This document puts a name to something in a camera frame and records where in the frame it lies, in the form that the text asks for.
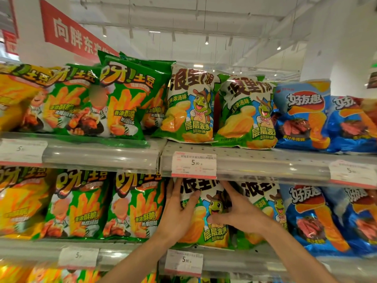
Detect person's left hand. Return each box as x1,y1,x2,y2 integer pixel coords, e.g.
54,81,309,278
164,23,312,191
153,178,201,248

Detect person's right hand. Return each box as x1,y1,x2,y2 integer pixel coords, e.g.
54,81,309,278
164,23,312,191
206,181,275,236

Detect white green frog snack bag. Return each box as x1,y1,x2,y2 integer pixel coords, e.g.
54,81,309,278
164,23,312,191
232,181,289,250
174,177,234,250

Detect green potato stick bag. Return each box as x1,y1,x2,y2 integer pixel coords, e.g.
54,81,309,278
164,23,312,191
38,169,112,240
101,172,166,241

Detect metal store shelving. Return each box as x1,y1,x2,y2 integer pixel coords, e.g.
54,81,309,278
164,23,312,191
0,132,377,283

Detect blue wavy chip bags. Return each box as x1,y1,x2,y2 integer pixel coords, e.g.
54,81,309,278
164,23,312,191
272,79,377,154

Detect yellow chef snack bag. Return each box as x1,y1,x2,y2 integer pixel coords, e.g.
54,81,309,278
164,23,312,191
0,167,56,241

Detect person's right forearm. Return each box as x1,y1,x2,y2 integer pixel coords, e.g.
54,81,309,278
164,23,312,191
259,221,332,283

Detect white price tag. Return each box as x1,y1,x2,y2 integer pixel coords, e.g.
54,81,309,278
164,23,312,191
58,246,100,270
329,160,377,189
0,139,48,167
172,151,218,180
164,249,204,277

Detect red hanging banner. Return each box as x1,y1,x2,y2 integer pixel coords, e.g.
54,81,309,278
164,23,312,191
40,0,120,61

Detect small red sign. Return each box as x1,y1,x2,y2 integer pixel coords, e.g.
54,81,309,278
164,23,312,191
1,29,19,56

